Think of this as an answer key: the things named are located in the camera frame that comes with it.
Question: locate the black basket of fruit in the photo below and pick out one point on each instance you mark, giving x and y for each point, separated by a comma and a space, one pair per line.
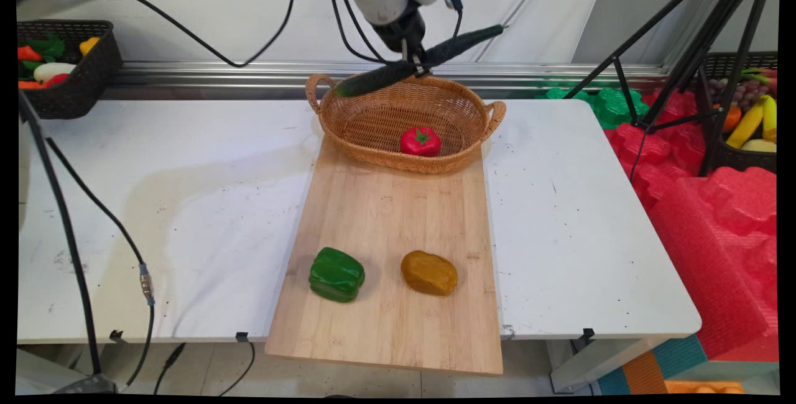
740, 160

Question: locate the yellow toy pepper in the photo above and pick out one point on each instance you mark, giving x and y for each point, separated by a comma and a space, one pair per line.
89, 45

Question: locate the pale yellow fruit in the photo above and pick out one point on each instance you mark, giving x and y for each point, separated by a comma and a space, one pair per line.
760, 146

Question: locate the purple grapes bunch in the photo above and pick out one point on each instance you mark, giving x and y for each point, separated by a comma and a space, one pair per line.
743, 94

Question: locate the green bell pepper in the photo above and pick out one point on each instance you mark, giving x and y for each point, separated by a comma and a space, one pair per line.
336, 274

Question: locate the white table leg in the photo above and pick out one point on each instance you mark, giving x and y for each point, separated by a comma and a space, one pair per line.
597, 363

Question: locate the green leafy vegetable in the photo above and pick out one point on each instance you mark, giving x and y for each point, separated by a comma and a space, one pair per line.
46, 46

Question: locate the black tripod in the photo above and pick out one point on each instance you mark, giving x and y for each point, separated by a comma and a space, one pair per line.
703, 50

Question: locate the orange foam piece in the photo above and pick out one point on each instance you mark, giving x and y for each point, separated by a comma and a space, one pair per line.
703, 388

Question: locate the black basket of vegetables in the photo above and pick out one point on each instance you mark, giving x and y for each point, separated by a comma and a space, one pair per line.
93, 81

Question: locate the dark green cucumber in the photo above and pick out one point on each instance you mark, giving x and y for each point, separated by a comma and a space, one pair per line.
460, 48

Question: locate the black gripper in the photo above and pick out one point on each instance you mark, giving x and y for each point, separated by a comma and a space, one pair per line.
401, 28

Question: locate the orange toy fruit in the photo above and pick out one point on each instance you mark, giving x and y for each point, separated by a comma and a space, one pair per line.
731, 119

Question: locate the red foam mat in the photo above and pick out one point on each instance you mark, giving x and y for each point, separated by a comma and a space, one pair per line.
721, 248
659, 155

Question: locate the red and green vegetable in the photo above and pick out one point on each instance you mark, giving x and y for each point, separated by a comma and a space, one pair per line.
762, 76

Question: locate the aluminium wall rail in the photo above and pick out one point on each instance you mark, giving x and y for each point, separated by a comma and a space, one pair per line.
249, 74

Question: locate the red toy tomato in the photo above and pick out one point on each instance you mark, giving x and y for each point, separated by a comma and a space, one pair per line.
420, 142

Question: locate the brown toy potato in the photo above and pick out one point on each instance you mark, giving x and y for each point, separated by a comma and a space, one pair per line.
429, 273

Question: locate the orange toy carrot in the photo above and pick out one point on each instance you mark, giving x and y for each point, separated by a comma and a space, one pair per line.
28, 53

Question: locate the yellow banana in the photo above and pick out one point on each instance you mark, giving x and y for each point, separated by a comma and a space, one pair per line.
745, 125
770, 118

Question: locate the red toy vegetable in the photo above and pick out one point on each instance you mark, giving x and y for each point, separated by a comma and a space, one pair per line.
57, 79

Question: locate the green foam mat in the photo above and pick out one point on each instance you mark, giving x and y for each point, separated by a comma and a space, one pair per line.
612, 109

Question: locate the teal and orange foam tiles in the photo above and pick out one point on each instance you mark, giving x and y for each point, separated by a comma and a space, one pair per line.
653, 370

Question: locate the white toy radish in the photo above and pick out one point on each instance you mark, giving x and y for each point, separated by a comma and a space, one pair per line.
55, 71

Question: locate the bamboo cutting board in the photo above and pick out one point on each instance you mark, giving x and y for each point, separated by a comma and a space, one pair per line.
385, 224

